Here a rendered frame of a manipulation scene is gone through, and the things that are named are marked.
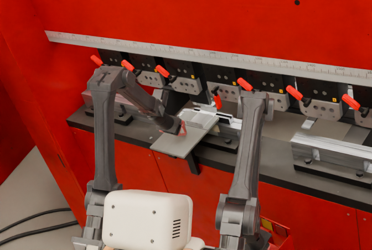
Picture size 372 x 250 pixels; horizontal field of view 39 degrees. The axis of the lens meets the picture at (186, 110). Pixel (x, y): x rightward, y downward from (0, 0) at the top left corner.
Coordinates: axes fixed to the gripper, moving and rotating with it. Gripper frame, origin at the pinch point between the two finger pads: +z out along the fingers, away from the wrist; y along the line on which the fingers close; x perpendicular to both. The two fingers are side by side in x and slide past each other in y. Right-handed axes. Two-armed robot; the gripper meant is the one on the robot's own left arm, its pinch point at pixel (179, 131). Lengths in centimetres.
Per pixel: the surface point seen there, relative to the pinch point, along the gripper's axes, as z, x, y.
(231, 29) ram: -29, -33, -26
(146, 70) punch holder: -7.7, -21.2, 23.1
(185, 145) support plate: 1.3, 4.8, -4.3
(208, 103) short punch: 6.5, -16.5, -3.6
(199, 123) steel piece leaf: 5.4, -6.7, -4.0
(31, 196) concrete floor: 91, 51, 172
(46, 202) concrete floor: 90, 51, 155
